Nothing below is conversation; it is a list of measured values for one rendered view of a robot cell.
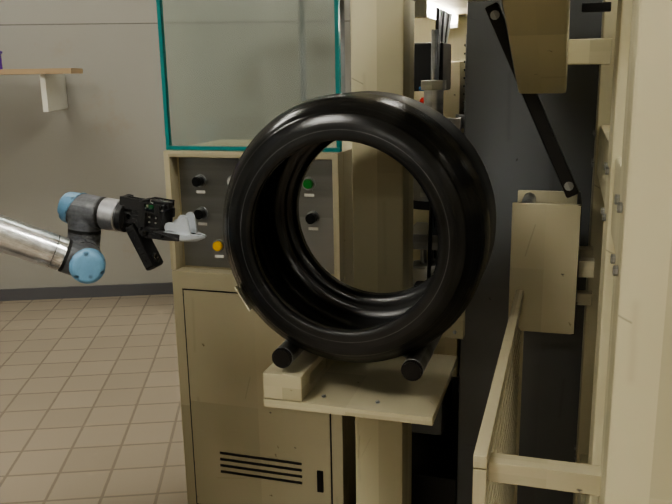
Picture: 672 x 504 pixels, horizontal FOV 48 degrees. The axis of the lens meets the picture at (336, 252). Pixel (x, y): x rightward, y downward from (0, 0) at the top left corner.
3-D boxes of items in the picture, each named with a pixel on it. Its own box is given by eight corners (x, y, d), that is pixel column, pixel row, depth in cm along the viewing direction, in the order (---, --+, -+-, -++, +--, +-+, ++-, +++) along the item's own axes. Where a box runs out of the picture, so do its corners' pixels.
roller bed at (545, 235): (513, 305, 194) (518, 189, 188) (574, 309, 190) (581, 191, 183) (507, 329, 176) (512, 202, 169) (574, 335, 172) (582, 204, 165)
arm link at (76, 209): (73, 223, 185) (76, 188, 183) (113, 231, 182) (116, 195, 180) (53, 226, 177) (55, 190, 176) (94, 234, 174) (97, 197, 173)
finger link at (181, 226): (200, 219, 167) (162, 212, 169) (198, 245, 169) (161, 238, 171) (206, 216, 170) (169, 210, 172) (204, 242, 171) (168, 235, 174)
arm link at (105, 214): (96, 232, 175) (116, 225, 182) (113, 235, 174) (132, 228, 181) (96, 200, 173) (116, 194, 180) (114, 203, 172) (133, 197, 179)
